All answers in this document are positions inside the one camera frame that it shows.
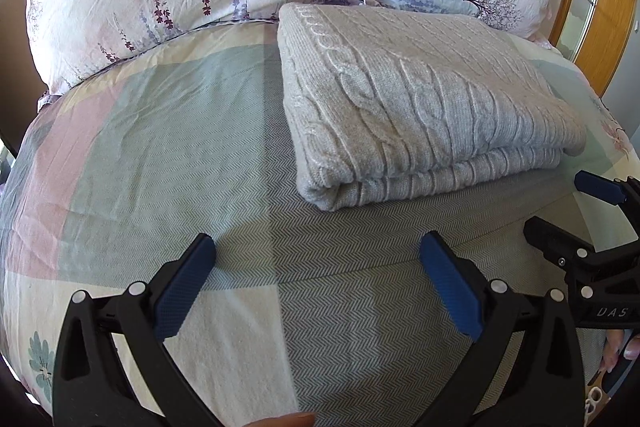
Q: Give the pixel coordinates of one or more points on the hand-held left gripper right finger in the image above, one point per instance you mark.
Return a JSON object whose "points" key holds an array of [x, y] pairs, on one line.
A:
{"points": [[449, 287]]}

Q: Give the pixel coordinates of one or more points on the person's left hand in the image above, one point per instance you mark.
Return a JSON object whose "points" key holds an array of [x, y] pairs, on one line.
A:
{"points": [[285, 421]]}

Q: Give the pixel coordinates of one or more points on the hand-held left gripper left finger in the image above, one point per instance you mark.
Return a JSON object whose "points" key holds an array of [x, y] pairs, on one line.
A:
{"points": [[184, 289]]}

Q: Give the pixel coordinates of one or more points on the wooden wardrobe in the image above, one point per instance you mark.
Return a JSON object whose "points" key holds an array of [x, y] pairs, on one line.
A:
{"points": [[605, 2]]}

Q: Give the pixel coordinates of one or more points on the person's right hand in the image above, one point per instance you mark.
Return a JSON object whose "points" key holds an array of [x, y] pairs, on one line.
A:
{"points": [[622, 349]]}

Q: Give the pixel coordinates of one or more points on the pastel plaid bed quilt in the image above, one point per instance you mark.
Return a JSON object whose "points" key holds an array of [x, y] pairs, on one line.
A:
{"points": [[150, 167]]}

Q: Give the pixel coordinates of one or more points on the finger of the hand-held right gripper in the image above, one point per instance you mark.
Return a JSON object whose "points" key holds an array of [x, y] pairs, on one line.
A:
{"points": [[555, 242], [600, 188]]}

